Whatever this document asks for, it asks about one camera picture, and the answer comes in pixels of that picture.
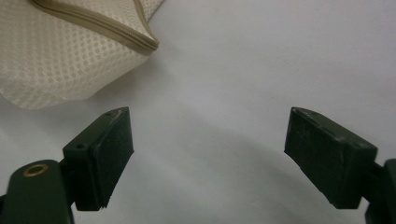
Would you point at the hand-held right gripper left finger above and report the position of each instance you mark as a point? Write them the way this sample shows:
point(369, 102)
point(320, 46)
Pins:
point(102, 158)

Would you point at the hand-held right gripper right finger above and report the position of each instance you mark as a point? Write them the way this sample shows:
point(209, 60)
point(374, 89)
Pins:
point(327, 158)

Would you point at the cream mesh zipper bag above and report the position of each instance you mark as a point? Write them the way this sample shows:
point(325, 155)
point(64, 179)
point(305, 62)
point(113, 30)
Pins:
point(62, 59)

